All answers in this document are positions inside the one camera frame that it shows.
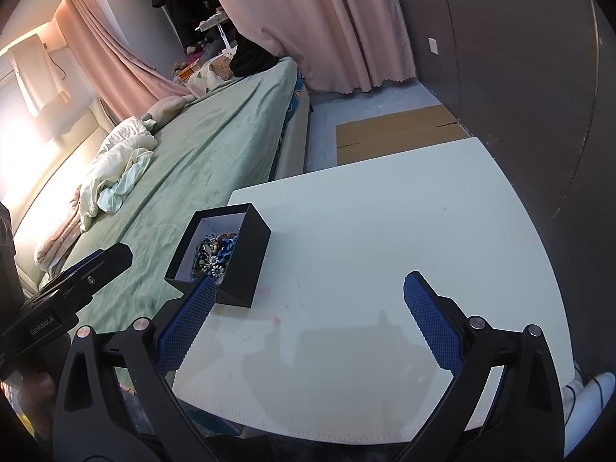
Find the patterned cream pillow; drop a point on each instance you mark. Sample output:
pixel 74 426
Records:
pixel 212 75

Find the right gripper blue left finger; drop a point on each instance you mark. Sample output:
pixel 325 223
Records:
pixel 178 323

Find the person's left hand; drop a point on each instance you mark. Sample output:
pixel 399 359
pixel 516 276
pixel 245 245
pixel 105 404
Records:
pixel 36 376

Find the white crumpled duvet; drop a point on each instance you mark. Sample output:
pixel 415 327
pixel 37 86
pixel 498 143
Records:
pixel 121 160

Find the pink curtain left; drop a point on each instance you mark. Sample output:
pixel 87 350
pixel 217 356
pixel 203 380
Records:
pixel 126 83

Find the flattened cardboard sheet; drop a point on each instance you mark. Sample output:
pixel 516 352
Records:
pixel 380 136

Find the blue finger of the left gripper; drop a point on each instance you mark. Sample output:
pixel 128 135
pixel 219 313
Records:
pixel 82 262

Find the pink curtain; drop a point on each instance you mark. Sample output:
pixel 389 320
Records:
pixel 340 45
pixel 126 83

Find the black jewelry box white inside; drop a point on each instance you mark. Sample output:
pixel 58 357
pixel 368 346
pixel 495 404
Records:
pixel 226 244

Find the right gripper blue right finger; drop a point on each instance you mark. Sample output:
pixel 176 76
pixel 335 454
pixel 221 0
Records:
pixel 440 329

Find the bed with green blanket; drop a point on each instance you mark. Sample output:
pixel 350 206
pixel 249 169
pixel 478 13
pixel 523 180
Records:
pixel 225 142

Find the pink curtain right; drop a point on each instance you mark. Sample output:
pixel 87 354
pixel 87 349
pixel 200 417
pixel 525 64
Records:
pixel 340 45

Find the white wall socket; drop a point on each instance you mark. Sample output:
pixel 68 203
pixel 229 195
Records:
pixel 433 47

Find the black cloth pile on bed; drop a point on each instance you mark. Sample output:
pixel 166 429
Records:
pixel 250 58

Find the grey plush pillow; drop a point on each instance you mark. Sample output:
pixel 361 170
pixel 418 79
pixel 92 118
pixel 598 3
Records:
pixel 164 111

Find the white table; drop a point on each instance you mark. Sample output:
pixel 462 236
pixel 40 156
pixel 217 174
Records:
pixel 328 351

